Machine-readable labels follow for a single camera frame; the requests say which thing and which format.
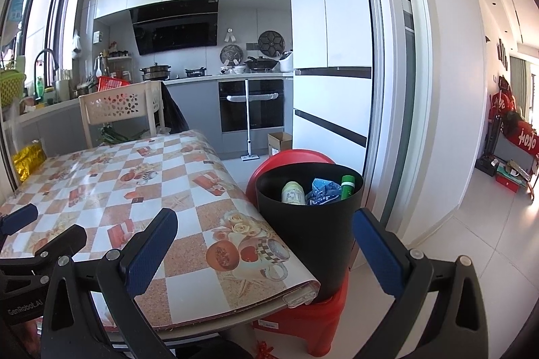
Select black jacket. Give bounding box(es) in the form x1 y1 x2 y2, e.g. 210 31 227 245
157 82 190 134

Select white upright mop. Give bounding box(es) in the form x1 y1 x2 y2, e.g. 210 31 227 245
241 79 259 161

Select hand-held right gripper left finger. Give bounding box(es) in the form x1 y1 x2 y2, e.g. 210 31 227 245
41 208 180 359

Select black round bin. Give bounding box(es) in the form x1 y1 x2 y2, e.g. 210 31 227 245
255 162 364 303

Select cream cutout back chair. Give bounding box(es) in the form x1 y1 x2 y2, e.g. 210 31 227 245
78 80 166 149

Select black wok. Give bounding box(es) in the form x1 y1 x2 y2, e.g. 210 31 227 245
245 56 279 72

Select lime green plastic basket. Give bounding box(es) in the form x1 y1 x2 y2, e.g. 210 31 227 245
0 68 27 107

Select blue plastic wrapper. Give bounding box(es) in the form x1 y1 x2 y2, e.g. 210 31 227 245
305 178 343 207

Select pile of boxes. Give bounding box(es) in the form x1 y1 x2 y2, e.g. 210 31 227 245
476 157 532 193

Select black range hood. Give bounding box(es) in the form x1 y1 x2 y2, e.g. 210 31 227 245
129 0 220 56

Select white refrigerator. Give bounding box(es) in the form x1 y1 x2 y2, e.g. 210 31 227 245
288 0 373 166

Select small round steamer rack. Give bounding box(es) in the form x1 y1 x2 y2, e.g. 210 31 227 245
220 44 244 66

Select white kitchen counter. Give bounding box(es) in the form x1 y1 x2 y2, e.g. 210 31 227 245
19 72 294 124

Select red printed bag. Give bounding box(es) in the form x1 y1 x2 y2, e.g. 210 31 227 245
505 119 539 157

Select kitchen window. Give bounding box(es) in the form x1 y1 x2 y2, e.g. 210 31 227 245
0 0 68 90

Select large round steamer rack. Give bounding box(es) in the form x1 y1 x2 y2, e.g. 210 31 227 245
258 30 285 57

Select sliding glass door frame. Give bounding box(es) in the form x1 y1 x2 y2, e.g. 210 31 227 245
362 0 434 216

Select black built-in oven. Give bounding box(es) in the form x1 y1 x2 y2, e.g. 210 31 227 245
218 79 285 133

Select red square plastic stool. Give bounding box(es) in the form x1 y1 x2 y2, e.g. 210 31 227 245
253 268 350 357

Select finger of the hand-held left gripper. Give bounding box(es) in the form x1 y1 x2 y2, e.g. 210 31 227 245
0 224 88 286
0 204 38 237

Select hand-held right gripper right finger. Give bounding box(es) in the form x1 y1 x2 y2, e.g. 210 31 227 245
351 207 500 359

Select red hanging clothes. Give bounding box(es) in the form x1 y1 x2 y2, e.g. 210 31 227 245
489 89 512 119

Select green onions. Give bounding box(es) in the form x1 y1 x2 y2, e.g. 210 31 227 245
99 126 135 144

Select checkered floral tablecloth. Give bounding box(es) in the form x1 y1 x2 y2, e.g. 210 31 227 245
0 130 321 332

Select green daisy print bottle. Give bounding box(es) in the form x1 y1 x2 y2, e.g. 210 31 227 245
340 175 358 200

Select light green plastic bottle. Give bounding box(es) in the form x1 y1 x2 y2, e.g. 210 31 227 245
281 181 306 206

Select black kitchen faucet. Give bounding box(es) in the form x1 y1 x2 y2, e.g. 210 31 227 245
34 48 60 98

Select red plastic basket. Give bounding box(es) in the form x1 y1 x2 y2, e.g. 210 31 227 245
98 76 131 92

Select gold foil bag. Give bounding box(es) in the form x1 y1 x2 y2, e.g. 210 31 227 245
12 141 46 180

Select small cardboard box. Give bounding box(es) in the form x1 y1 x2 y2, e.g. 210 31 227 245
268 132 293 157

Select steel steamer pot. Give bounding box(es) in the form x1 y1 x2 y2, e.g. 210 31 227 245
140 63 171 82

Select red knot ornament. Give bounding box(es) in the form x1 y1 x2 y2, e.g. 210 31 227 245
254 340 275 359

